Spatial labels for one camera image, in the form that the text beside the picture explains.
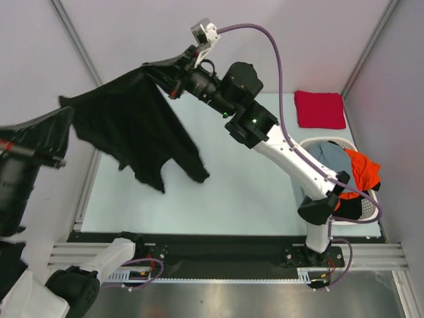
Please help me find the grey blue t shirt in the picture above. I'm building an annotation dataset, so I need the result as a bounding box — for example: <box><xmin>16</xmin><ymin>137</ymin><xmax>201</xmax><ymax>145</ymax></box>
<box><xmin>307</xmin><ymin>141</ymin><xmax>356</xmax><ymax>189</ymax></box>

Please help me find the folded red t shirt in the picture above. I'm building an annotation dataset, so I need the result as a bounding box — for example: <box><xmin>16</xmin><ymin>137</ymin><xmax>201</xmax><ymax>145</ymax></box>
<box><xmin>294</xmin><ymin>91</ymin><xmax>346</xmax><ymax>130</ymax></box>

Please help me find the aluminium frame rail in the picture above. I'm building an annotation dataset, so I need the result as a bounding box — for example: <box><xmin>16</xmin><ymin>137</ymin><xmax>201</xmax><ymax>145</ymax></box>
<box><xmin>47</xmin><ymin>242</ymin><xmax>409</xmax><ymax>271</ymax></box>

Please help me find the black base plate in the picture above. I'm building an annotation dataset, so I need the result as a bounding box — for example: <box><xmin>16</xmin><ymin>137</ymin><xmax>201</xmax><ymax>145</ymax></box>
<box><xmin>67</xmin><ymin>231</ymin><xmax>388</xmax><ymax>280</ymax></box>

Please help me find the black garment in basket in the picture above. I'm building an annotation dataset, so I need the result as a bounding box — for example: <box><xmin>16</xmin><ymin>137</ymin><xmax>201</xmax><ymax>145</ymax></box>
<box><xmin>334</xmin><ymin>196</ymin><xmax>362</xmax><ymax>220</ymax></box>

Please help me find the white cable duct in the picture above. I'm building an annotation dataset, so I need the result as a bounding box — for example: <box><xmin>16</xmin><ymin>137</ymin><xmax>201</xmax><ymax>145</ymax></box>
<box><xmin>105</xmin><ymin>269</ymin><xmax>329</xmax><ymax>285</ymax></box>

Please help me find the black t shirt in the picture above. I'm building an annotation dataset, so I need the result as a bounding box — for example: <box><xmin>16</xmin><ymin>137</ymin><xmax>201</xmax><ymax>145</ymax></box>
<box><xmin>58</xmin><ymin>68</ymin><xmax>210</xmax><ymax>192</ymax></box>

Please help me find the orange t shirt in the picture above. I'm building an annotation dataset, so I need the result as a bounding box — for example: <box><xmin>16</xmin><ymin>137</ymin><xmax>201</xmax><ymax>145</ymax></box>
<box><xmin>335</xmin><ymin>148</ymin><xmax>381</xmax><ymax>211</ymax></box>

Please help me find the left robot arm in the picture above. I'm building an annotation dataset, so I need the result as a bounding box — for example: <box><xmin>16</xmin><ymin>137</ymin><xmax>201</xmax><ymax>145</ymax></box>
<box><xmin>1</xmin><ymin>107</ymin><xmax>146</xmax><ymax>317</ymax></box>

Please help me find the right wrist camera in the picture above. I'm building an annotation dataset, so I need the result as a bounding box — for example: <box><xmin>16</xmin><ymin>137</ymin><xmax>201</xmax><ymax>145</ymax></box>
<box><xmin>191</xmin><ymin>18</ymin><xmax>220</xmax><ymax>45</ymax></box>

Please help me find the white laundry basket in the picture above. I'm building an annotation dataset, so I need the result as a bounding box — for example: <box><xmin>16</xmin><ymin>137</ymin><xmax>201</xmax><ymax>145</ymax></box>
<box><xmin>300</xmin><ymin>136</ymin><xmax>378</xmax><ymax>225</ymax></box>

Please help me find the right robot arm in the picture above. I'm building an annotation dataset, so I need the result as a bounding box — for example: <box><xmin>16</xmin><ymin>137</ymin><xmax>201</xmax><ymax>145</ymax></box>
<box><xmin>161</xmin><ymin>46</ymin><xmax>350</xmax><ymax>266</ymax></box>

